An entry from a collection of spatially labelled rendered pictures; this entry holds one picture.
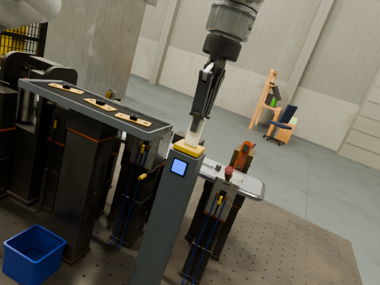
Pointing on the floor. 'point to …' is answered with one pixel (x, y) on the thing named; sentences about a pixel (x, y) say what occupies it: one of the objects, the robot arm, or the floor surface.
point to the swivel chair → (283, 121)
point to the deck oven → (96, 41)
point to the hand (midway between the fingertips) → (194, 130)
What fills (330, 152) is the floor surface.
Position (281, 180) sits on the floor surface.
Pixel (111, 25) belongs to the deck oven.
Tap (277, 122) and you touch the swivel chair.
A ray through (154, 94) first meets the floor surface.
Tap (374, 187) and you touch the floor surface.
